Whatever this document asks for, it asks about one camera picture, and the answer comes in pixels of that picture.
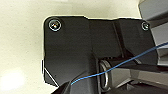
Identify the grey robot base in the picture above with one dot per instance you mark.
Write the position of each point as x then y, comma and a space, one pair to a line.
156, 10

